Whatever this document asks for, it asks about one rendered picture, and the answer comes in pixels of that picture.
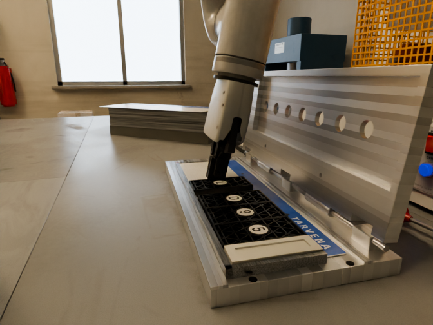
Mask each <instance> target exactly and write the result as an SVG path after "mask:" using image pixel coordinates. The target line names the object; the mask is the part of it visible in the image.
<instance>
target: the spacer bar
mask: <svg viewBox="0 0 433 325"><path fill-rule="evenodd" d="M224 251H225V253H226V255H227V258H228V259H229V261H230V263H231V264H239V263H244V262H252V261H260V260H265V259H273V258H278V257H286V256H291V255H299V254H304V253H312V252H317V251H323V248H322V247H321V246H320V245H319V244H318V243H317V242H316V241H314V240H313V239H312V238H311V237H310V236H309V235H301V236H295V237H286V238H280V239H271V240H265V241H255V242H246V243H240V244H230V245H225V246H224Z"/></svg>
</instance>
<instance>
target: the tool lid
mask: <svg viewBox="0 0 433 325"><path fill-rule="evenodd" d="M255 83H257V84H258V88H257V87H254V93H253V102H252V107H251V113H250V117H249V124H248V127H247V132H246V135H245V139H244V142H243V147H242V149H244V150H248V151H250V154H251V155H253V156H254V157H256V158H257V159H258V162H257V164H258V165H259V167H261V168H263V169H264V170H265V171H266V172H268V173H270V174H271V175H273V173H271V170H272V169H274V170H275V171H277V172H278V173H280V174H284V175H289V174H291V176H290V181H292V182H293V183H295V184H296V185H298V186H299V187H301V188H302V189H303V190H305V191H306V194H305V199H306V200H307V201H308V202H310V203H311V204H312V205H314V206H315V207H317V208H318V209H319V210H321V211H322V212H323V213H325V214H326V215H328V216H329V217H334V216H333V215H331V211H332V210H335V211H336V212H338V213H339V214H341V215H342V216H344V217H345V218H347V219H348V220H350V221H363V220H364V221H365V222H367V223H369V224H370V225H372V226H373V227H372V232H371V235H372V236H374V237H375V238H377V239H378V240H380V241H381V242H383V243H395V242H398V239H399V235H400V232H401V228H402V225H403V221H404V218H405V214H406V211H407V207H408V204H409V200H410V196H411V193H412V189H413V186H414V182H415V180H416V176H417V172H418V168H419V164H420V161H421V157H422V155H423V150H424V147H425V143H426V141H427V137H428V133H429V130H430V125H431V123H432V119H433V64H415V65H399V66H370V67H354V68H324V69H308V70H278V71H264V76H263V79H262V81H255ZM267 104H268V109H267ZM278 106H279V109H278V113H277V107H278ZM290 107H291V114H290V116H289V109H290ZM304 110H305V111H306V116H305V119H304V120H303V118H302V115H303V111H304ZM322 112H323V116H324V118H323V123H322V124H321V125H320V124H319V118H320V114H321V113H322ZM343 116H344V117H345V120H346V123H345V128H344V129H343V130H342V131H341V130H340V127H339V124H340V119H341V118H342V117H343ZM369 121H372V123H373V126H374V129H373V133H372V135H371V136H370V137H369V138H366V136H365V126H366V124H367V123H368V122H369Z"/></svg>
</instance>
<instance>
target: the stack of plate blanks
mask: <svg viewBox="0 0 433 325"><path fill-rule="evenodd" d="M108 110H109V116H110V135H122V136H129V137H141V138H148V139H161V140H168V141H180V142H187V143H199V144H210V143H212V139H210V138H209V137H208V136H207V135H206V134H205V133H204V126H205V122H206V117H207V113H208V112H180V111H167V110H144V109H131V108H108Z"/></svg>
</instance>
